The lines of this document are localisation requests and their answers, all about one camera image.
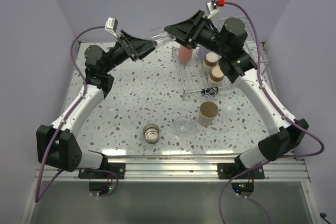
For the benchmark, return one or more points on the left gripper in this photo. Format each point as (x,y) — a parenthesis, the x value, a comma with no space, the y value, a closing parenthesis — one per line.
(135,48)

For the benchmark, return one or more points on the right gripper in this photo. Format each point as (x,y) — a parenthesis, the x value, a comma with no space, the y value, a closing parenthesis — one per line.
(188,32)

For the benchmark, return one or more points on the pink plastic cup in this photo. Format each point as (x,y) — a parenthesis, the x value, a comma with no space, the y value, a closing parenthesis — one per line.
(184,54)

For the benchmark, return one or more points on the small clear glass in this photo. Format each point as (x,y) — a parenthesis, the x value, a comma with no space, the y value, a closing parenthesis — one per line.
(160,37)

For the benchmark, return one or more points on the lavender plastic cup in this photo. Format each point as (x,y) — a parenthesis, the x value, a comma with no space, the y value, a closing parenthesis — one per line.
(202,52)

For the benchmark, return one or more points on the steel cup with cork band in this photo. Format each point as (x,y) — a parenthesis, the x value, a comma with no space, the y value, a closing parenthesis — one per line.
(210,61)

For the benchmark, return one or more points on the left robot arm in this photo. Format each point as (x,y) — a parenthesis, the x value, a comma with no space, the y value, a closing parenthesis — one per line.
(57,144)

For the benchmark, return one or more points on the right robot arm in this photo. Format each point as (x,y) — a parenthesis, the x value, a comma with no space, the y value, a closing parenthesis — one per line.
(285,131)

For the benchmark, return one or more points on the beige plastic cup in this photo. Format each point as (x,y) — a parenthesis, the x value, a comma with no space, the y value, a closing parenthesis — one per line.
(207,113)

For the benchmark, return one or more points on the large clear glass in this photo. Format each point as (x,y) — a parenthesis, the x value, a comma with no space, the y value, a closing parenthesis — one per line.
(183,126)

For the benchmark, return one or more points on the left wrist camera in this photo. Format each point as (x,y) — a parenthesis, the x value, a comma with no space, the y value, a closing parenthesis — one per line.
(111,26)

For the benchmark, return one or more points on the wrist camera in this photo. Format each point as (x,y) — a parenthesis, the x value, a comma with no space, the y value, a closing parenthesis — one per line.
(111,26)
(213,7)

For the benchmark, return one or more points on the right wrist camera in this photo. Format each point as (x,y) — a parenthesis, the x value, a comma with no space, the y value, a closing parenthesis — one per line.
(213,7)

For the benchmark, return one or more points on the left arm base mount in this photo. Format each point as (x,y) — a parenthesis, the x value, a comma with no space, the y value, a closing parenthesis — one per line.
(103,181)

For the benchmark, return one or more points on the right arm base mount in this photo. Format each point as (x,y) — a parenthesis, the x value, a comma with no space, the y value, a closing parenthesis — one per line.
(241,181)

